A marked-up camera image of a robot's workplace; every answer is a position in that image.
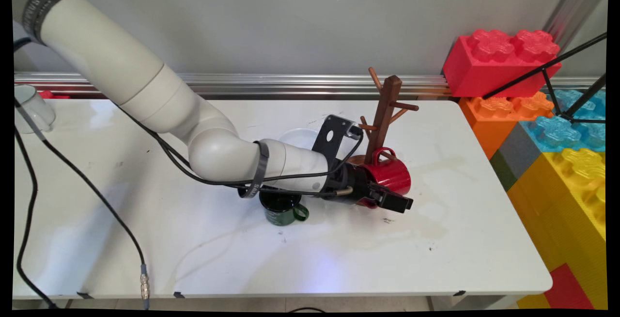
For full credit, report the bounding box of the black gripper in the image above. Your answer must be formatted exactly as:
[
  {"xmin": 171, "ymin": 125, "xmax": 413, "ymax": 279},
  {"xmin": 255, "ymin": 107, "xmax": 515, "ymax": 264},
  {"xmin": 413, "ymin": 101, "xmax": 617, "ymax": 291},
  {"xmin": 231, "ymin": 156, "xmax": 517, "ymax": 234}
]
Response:
[{"xmin": 324, "ymin": 162, "xmax": 414, "ymax": 214}]

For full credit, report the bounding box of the red mug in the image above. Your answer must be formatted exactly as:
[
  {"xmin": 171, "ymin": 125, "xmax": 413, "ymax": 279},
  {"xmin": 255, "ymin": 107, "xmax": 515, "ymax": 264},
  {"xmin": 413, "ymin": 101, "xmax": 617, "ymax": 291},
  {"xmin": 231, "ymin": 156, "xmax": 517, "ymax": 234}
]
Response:
[{"xmin": 356, "ymin": 147, "xmax": 412, "ymax": 209}]

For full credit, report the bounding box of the brown wooden mug tree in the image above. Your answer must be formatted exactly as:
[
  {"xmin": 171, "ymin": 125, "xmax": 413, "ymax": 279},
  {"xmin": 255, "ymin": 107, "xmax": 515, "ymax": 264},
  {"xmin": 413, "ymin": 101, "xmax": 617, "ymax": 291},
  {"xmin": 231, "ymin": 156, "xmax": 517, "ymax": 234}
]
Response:
[{"xmin": 346, "ymin": 67, "xmax": 420, "ymax": 167}]

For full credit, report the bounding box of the dark green mug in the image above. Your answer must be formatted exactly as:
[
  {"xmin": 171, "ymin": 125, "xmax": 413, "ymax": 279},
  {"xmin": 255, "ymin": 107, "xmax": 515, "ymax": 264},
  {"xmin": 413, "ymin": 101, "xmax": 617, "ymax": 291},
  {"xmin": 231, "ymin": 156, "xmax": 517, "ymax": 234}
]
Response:
[{"xmin": 259, "ymin": 189, "xmax": 310, "ymax": 226}]

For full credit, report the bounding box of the blue and white bowl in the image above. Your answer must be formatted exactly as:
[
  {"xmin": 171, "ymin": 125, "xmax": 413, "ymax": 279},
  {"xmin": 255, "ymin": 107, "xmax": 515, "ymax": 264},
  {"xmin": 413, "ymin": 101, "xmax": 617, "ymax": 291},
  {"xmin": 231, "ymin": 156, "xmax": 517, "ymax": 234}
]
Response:
[{"xmin": 279, "ymin": 128, "xmax": 326, "ymax": 150}]

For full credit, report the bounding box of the dark green giant building brick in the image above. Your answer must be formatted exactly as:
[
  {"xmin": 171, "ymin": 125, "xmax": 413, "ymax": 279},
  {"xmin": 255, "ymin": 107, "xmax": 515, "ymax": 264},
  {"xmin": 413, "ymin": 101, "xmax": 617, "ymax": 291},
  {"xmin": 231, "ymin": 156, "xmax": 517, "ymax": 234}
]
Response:
[{"xmin": 489, "ymin": 150, "xmax": 518, "ymax": 192}]

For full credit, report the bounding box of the orange giant building brick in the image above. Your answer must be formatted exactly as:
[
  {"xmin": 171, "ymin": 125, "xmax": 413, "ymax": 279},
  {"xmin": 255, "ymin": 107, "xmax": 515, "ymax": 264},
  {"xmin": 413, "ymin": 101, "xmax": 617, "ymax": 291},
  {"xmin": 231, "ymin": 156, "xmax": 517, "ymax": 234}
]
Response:
[{"xmin": 459, "ymin": 92, "xmax": 554, "ymax": 160}]

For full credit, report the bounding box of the grey giant building brick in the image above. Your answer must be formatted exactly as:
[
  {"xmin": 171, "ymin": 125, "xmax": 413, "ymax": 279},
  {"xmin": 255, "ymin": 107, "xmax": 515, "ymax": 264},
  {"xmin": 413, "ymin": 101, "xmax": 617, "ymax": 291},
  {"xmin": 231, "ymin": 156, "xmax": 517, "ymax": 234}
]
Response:
[{"xmin": 498, "ymin": 122, "xmax": 543, "ymax": 180}]

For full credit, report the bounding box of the red giant building brick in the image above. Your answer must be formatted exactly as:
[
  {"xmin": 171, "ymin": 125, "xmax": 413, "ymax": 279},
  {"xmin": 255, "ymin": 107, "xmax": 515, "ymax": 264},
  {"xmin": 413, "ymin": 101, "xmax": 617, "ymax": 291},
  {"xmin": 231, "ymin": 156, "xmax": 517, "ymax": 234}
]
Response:
[{"xmin": 442, "ymin": 29, "xmax": 562, "ymax": 99}]

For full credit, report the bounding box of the yellow giant building brick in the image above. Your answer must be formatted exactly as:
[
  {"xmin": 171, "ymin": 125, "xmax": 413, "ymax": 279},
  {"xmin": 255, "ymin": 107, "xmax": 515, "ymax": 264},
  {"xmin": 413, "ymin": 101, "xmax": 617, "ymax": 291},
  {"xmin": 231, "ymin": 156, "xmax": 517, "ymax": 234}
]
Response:
[{"xmin": 506, "ymin": 148, "xmax": 606, "ymax": 310}]

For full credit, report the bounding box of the blue giant building brick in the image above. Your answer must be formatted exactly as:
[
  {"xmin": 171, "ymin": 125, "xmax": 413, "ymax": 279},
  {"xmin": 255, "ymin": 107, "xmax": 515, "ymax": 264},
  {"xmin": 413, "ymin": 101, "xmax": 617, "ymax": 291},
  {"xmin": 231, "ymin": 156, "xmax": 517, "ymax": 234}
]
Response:
[{"xmin": 519, "ymin": 89, "xmax": 606, "ymax": 154}]

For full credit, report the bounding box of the small red flat brick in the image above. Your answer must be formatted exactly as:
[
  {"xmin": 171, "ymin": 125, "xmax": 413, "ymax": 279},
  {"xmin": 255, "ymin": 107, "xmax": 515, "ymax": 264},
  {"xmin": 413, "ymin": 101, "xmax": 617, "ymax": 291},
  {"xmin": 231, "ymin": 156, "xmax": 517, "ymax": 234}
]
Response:
[{"xmin": 542, "ymin": 263, "xmax": 595, "ymax": 310}]

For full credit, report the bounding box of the black tripod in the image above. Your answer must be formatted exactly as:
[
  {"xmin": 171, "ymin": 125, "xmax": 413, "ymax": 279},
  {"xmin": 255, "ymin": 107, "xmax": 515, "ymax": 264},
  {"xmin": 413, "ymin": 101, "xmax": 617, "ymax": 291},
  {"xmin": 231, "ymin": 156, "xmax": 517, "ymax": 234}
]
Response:
[{"xmin": 482, "ymin": 33, "xmax": 607, "ymax": 126}]

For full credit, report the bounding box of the white mug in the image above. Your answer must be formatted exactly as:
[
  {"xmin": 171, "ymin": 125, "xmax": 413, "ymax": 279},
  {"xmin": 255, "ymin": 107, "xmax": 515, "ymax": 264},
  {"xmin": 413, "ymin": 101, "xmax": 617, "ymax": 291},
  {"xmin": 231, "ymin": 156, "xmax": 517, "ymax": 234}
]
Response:
[{"xmin": 15, "ymin": 84, "xmax": 56, "ymax": 134}]

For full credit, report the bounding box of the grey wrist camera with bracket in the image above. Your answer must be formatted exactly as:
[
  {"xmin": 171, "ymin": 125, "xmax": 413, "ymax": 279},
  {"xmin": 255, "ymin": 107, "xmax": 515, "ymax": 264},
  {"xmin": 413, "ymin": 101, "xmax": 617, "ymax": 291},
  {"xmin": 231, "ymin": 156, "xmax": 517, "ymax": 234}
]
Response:
[{"xmin": 311, "ymin": 115, "xmax": 364, "ymax": 168}]

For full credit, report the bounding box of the horizontal aluminium rail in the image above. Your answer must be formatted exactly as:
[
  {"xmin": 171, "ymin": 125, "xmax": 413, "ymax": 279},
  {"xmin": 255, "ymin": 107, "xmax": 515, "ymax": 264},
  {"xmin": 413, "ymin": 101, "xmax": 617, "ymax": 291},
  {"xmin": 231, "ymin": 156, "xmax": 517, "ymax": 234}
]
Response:
[{"xmin": 15, "ymin": 71, "xmax": 606, "ymax": 100}]

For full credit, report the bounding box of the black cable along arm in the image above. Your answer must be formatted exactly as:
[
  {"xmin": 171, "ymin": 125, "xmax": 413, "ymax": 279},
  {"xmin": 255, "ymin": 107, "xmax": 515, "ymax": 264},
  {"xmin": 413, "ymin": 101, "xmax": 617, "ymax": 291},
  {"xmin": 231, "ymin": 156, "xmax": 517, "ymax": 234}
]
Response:
[{"xmin": 115, "ymin": 104, "xmax": 365, "ymax": 198}]

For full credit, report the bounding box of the slanted aluminium post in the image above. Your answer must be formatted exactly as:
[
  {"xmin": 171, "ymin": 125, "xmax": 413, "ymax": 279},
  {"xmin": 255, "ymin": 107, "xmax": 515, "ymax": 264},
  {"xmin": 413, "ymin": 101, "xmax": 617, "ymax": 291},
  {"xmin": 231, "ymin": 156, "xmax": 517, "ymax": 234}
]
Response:
[{"xmin": 542, "ymin": 0, "xmax": 608, "ymax": 53}]

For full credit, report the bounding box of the black cable with metal connector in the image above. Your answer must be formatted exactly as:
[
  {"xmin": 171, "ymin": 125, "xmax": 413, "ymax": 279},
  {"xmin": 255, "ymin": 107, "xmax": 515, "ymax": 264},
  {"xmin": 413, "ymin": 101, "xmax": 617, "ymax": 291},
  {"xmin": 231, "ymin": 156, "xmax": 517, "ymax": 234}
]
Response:
[{"xmin": 15, "ymin": 98, "xmax": 151, "ymax": 310}]

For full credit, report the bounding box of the plain black cable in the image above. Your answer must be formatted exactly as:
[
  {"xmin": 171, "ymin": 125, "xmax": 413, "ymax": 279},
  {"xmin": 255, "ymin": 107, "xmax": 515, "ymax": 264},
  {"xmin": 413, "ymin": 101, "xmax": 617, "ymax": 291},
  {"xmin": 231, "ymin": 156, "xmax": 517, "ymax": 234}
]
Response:
[{"xmin": 15, "ymin": 126, "xmax": 60, "ymax": 309}]

